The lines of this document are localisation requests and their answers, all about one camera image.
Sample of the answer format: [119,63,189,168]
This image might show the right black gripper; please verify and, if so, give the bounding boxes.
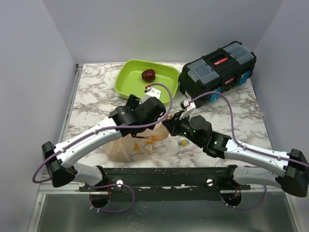
[162,110,203,147]

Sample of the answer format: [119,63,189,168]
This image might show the orange plastic bag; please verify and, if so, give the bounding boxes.
[102,123,169,163]

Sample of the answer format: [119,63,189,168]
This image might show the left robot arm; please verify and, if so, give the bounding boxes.
[42,97,168,191]

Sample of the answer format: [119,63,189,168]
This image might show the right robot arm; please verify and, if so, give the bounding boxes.
[163,113,309,197]

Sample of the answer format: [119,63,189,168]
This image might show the red fake apple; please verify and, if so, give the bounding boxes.
[141,69,156,83]

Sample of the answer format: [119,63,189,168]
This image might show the hex key set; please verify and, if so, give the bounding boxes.
[178,140,190,146]

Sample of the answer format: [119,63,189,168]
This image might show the green plastic tray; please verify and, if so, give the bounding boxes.
[114,59,180,99]

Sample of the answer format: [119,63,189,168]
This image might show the black toolbox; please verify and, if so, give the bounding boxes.
[178,41,256,99]

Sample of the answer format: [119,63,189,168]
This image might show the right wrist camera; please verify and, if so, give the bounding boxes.
[180,98,196,119]

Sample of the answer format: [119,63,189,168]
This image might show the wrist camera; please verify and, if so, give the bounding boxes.
[180,98,196,119]
[139,85,161,104]

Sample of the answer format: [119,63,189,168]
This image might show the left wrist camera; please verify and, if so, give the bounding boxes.
[139,85,161,104]

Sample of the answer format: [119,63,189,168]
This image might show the black mounting rail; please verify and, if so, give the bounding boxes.
[79,165,250,202]

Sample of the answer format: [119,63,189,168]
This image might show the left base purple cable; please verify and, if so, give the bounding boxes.
[89,183,136,214]

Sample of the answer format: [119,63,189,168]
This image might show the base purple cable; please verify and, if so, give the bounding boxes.
[89,183,136,214]
[221,185,268,210]

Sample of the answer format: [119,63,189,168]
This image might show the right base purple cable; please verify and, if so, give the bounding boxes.
[221,185,268,210]

